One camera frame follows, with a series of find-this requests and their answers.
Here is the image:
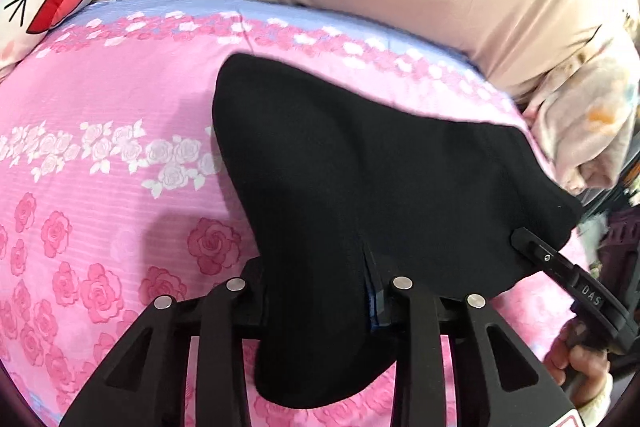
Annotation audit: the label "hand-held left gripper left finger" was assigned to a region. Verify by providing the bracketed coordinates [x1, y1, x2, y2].
[60, 257, 269, 427]

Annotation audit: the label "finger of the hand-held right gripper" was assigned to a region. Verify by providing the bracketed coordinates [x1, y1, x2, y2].
[511, 228, 582, 289]

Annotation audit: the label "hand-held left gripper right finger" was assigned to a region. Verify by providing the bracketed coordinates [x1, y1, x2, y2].
[364, 251, 577, 427]

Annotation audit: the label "black pants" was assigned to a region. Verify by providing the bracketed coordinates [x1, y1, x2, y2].
[212, 53, 585, 410]

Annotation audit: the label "person's right forearm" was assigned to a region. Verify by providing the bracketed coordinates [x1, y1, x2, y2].
[572, 374, 623, 427]

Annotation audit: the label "person's right hand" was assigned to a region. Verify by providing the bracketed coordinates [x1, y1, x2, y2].
[544, 326, 615, 409]

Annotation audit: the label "pale floral printed cloth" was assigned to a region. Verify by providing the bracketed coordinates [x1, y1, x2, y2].
[525, 12, 640, 194]

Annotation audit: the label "pink floral bed sheet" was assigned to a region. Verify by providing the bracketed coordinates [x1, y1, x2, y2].
[0, 0, 601, 427]

